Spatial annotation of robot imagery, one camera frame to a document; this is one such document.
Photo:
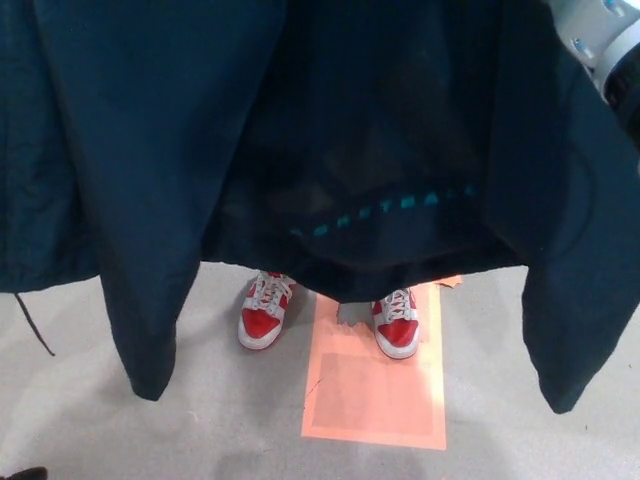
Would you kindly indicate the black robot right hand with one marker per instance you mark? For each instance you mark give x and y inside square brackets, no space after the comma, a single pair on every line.
[22,475]

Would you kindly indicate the dark navy coat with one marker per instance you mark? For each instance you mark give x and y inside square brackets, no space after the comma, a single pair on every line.
[150,150]

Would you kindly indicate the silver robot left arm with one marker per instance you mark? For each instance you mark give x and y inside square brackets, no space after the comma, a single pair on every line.
[600,35]

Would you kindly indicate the red white right sneaker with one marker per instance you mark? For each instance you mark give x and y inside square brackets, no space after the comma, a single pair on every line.
[260,322]

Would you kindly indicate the red white sneaker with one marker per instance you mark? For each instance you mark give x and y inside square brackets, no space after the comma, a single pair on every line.
[260,322]
[397,332]

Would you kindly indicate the orange rectangular floor patch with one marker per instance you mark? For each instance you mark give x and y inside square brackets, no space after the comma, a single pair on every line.
[375,395]

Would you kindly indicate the red white left sneaker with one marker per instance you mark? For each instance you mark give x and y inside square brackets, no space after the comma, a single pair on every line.
[397,332]

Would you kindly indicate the torn orange tape scrap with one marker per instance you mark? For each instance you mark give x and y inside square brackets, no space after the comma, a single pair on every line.
[450,281]

